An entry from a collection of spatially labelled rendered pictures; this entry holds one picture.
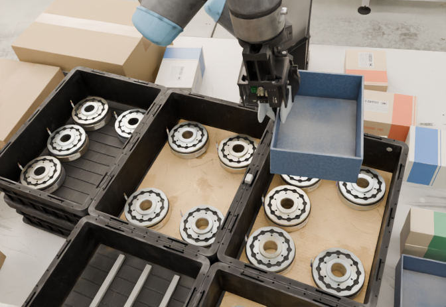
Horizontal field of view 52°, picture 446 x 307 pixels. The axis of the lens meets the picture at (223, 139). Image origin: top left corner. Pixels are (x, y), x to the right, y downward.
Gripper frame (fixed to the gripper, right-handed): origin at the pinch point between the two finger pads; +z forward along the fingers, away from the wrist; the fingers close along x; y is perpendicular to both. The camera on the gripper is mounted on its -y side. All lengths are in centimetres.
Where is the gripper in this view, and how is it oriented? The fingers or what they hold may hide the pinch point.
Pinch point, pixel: (278, 112)
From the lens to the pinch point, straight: 83.5
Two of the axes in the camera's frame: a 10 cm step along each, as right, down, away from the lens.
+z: 2.1, 6.4, 7.4
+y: -2.3, 7.7, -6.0
